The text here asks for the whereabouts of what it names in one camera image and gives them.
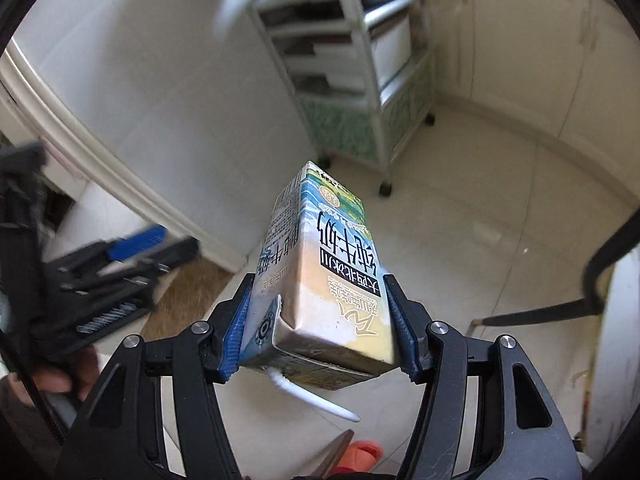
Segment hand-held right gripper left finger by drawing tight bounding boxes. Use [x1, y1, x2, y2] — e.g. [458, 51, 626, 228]
[55, 272, 256, 480]

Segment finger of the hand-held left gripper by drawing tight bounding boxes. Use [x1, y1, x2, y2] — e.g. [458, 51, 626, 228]
[60, 225, 168, 273]
[75, 237, 201, 297]

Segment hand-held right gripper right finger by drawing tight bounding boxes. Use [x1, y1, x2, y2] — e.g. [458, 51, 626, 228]
[382, 272, 583, 480]

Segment blue white milk carton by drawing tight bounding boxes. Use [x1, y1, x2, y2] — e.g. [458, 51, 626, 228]
[237, 160, 401, 393]

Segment white drinking straw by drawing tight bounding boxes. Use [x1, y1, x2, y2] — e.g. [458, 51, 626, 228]
[267, 367, 362, 423]

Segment person's left hand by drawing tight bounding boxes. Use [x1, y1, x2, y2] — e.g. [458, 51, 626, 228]
[30, 347, 101, 403]

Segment brown floor mat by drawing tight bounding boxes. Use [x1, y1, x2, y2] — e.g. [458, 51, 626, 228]
[142, 260, 233, 341]

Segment orange slipper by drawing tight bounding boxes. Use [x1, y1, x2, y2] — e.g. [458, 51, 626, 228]
[332, 440, 385, 476]

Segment white rolling kitchen cart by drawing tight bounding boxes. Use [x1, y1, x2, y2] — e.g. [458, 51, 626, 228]
[247, 0, 436, 196]

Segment cream kitchen cabinets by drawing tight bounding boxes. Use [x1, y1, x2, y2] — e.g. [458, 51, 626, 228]
[415, 0, 640, 201]

